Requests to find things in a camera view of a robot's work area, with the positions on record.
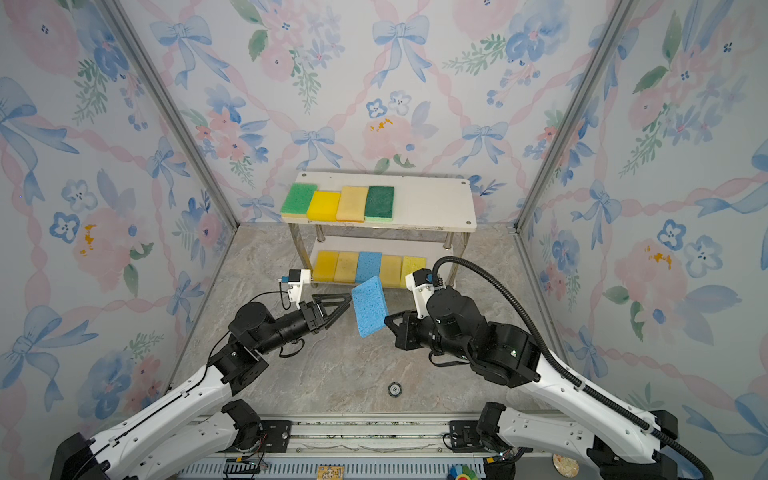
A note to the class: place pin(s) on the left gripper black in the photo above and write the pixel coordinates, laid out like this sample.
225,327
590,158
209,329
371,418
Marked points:
313,313

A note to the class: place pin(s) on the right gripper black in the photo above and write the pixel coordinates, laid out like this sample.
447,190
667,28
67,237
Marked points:
407,336

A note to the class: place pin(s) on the tan yellow orange-backed sponge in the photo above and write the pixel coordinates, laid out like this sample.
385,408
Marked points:
346,267

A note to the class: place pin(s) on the bright yellow sponge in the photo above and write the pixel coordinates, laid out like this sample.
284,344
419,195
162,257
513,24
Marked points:
325,266
324,206

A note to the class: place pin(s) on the large blue sponge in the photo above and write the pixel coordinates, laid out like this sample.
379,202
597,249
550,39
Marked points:
368,266

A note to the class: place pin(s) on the yellow-green sponge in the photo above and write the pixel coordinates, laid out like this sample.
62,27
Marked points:
410,264

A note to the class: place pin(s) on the pale yellow sponge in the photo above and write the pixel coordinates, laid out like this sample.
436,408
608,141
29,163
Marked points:
352,204

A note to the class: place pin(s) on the dark green scouring sponge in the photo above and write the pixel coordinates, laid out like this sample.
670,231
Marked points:
379,204

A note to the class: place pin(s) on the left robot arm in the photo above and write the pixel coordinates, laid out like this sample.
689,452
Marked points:
203,415

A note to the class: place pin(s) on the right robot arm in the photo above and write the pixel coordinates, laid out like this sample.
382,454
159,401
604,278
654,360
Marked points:
592,432

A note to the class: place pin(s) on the white two-tier shelf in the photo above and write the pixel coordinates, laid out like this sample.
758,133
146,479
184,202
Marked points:
432,217

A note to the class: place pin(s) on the poker chip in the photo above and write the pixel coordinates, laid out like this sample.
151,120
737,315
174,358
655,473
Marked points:
394,389

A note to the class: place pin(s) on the colourful toy object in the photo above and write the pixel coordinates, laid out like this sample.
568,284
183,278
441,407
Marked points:
461,472

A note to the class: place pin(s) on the small yellow circuit board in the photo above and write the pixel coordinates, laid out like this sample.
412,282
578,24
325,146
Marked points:
328,472

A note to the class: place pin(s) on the round beige disc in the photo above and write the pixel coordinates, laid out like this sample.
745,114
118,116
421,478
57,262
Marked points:
567,467

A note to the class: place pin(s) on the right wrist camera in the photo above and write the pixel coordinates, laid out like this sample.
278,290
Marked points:
422,284

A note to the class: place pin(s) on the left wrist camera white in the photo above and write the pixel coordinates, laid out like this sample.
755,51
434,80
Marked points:
293,283

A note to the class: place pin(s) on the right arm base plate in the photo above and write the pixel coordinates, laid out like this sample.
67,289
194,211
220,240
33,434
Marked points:
462,437

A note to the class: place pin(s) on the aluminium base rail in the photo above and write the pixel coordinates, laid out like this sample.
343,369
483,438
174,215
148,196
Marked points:
381,437

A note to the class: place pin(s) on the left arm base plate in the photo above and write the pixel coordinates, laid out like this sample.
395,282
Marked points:
271,436

